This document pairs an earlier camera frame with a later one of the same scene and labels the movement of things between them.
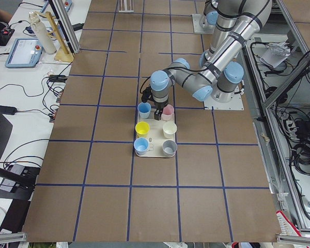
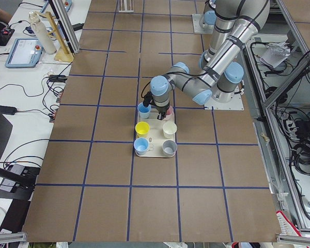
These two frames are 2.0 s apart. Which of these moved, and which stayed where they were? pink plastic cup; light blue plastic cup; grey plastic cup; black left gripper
Moved: black left gripper
Stayed: pink plastic cup; grey plastic cup; light blue plastic cup
